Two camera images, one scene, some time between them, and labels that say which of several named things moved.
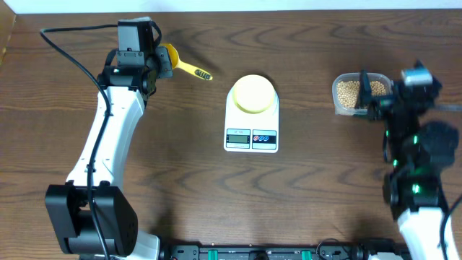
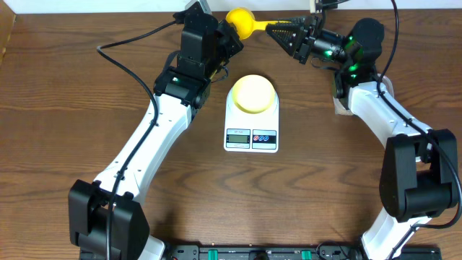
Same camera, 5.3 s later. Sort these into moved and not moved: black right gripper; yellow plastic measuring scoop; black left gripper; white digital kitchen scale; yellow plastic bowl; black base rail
Moved: black left gripper; yellow plastic measuring scoop; black right gripper
Not moved: yellow plastic bowl; white digital kitchen scale; black base rail
